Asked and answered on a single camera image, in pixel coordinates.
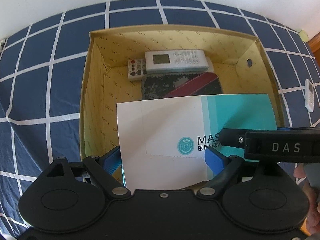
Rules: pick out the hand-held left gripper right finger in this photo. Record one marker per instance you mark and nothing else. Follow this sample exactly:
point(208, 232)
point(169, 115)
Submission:
point(212, 158)

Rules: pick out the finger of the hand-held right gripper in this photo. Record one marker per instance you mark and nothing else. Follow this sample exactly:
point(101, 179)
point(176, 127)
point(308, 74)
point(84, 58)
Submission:
point(300, 129)
point(232, 137)

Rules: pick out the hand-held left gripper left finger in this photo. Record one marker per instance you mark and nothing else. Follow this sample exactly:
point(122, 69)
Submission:
point(111, 161)

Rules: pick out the teal and white mask box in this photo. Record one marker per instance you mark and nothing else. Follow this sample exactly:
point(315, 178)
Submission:
point(162, 125)

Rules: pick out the yellow-lined cardboard box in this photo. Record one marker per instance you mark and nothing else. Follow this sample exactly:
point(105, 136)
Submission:
point(112, 80)

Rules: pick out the black notebook with red band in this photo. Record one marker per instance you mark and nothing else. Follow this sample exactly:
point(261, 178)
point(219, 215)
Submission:
point(160, 85)

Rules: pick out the white remote with large display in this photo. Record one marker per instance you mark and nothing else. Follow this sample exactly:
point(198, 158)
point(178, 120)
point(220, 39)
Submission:
point(175, 63)

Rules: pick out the small remote with coloured buttons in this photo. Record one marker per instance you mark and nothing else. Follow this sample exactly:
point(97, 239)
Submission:
point(135, 70)

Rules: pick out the person's right hand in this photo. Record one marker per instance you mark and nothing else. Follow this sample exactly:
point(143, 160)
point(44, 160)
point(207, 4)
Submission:
point(300, 176)

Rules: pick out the slim white remote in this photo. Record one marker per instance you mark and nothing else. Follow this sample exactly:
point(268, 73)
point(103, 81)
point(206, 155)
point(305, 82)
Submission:
point(310, 96)

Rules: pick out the wooden cabinet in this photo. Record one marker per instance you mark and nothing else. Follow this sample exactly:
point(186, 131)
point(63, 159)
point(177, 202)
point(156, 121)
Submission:
point(316, 47)

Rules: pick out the blue checked bedsheet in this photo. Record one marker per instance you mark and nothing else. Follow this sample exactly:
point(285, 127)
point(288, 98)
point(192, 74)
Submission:
point(50, 92)

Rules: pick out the yellow-green tape roll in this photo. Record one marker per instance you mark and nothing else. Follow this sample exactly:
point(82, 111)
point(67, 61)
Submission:
point(303, 35)

